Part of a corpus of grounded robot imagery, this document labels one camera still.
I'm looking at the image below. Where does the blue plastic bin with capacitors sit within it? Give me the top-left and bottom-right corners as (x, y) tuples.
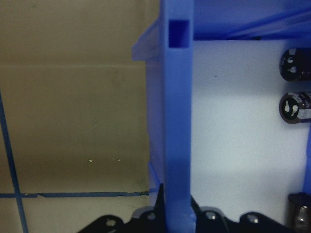
(131, 0), (311, 233)

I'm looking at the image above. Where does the black cylindrical capacitor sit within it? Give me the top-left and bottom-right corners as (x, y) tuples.
(278, 90), (311, 125)
(287, 192), (311, 233)
(278, 47), (311, 82)

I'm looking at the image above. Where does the white foam liner sheet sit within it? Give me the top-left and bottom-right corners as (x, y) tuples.
(190, 38), (311, 225)

